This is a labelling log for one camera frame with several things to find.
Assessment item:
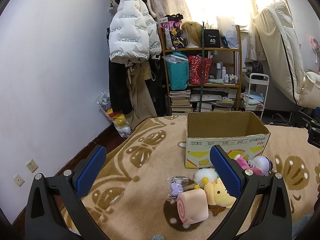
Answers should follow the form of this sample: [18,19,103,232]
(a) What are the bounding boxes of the stack of books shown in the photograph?
[169,90,193,113]

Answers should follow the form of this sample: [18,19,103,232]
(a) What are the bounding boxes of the white puffer jacket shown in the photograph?
[109,0,162,65]

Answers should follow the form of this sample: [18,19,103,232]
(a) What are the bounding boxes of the white fluffy duck keychain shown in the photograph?
[194,168,218,189]

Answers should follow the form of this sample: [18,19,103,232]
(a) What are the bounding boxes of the cream recliner chair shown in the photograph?
[253,1,320,109]

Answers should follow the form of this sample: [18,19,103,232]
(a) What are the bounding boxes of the black box marked 40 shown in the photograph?
[204,29,220,48]

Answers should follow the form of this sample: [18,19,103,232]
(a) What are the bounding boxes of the wooden shelf rack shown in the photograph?
[158,25,242,112]

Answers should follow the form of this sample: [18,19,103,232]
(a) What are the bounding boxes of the white utility cart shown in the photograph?
[240,73,270,120]

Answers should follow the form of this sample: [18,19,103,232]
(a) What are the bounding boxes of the wall switch socket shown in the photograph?
[13,174,25,187]

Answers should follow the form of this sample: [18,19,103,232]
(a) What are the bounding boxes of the open cardboard box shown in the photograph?
[185,111,271,168]

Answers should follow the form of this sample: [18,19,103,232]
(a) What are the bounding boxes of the wall power socket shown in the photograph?
[26,159,39,173]

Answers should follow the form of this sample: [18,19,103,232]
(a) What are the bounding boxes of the purple toy in plastic bag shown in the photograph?
[167,176,189,201]

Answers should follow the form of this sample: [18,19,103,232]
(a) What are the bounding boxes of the white purple plush doll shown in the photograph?
[247,155,277,177]

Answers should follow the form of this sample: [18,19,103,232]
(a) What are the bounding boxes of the blonde wig on stand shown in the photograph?
[181,21,202,48]

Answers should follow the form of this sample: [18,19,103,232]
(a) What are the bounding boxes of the beige hanging trousers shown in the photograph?
[125,61,157,129]

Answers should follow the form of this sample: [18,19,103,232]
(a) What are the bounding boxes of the yellow bear plush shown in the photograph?
[204,178,236,209]

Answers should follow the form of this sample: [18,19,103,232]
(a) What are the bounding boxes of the pink bear plush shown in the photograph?
[234,154,263,176]

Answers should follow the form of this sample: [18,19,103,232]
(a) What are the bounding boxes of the green pole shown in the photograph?
[199,21,205,113]

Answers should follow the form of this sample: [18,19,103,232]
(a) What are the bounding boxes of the teal bag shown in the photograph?
[163,52,189,90]

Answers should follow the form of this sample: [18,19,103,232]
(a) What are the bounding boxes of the red patterned bag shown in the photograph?
[188,55,213,86]

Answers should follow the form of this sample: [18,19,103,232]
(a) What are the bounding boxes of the pink swirl roll plush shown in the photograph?
[176,188,209,225]

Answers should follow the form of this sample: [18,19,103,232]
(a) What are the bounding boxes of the bag of plush toys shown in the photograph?
[97,91,132,138]

